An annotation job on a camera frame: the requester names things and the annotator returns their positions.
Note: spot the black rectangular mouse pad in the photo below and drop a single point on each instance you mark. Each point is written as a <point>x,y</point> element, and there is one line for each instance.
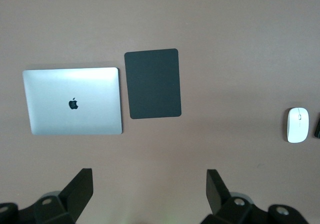
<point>152,83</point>

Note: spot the silver laptop with apple logo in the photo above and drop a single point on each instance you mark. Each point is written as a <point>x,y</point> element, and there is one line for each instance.
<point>62,88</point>

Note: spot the black phone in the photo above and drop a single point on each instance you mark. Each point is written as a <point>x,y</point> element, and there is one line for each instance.
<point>318,130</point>

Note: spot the brown table cover cloth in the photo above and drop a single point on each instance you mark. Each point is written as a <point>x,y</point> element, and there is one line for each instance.
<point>160,21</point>

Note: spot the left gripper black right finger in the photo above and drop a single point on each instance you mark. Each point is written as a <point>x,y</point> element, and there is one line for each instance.
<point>217,196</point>

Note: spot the white computer mouse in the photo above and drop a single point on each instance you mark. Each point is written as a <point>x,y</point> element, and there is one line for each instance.
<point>297,128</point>

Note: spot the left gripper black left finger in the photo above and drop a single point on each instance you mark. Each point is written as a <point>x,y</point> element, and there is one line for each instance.
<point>75,194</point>

